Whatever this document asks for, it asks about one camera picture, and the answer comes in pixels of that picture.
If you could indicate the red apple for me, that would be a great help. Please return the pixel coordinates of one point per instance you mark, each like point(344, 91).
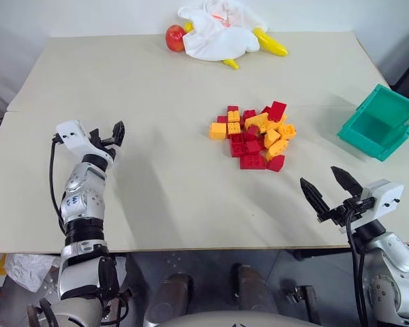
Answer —
point(174, 38)

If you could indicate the white crumpled cloth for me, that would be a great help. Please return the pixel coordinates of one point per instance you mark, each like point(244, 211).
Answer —
point(221, 34)

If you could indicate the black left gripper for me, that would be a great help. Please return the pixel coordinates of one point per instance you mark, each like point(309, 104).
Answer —
point(101, 140)

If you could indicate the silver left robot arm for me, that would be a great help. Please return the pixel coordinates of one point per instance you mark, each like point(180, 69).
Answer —
point(83, 197)

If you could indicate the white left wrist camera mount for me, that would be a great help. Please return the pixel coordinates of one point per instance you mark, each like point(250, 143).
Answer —
point(73, 136)

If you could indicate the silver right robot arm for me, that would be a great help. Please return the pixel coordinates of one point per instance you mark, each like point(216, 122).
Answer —
point(392, 259)

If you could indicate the dark rounded shape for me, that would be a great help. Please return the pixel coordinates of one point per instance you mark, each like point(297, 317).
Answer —
point(254, 289)
point(172, 296)

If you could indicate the white crumpled paper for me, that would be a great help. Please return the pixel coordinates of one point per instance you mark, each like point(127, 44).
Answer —
point(24, 269)

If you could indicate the small yellow banana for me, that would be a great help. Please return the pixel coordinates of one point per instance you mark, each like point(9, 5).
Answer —
point(232, 64)

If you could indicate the silver robot torso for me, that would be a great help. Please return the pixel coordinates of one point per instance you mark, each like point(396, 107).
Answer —
point(225, 320)

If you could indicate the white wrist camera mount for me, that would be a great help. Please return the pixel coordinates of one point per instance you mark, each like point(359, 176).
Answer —
point(73, 136)
point(383, 199)

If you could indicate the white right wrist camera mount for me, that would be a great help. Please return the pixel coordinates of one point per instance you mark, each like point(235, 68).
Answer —
point(383, 199)

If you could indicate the large yellow banana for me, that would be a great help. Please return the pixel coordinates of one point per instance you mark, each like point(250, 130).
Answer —
point(271, 43)

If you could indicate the green plastic bin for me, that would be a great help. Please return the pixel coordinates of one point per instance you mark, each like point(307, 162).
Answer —
point(378, 122)

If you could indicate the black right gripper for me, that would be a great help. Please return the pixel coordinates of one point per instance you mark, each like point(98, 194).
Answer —
point(349, 208)

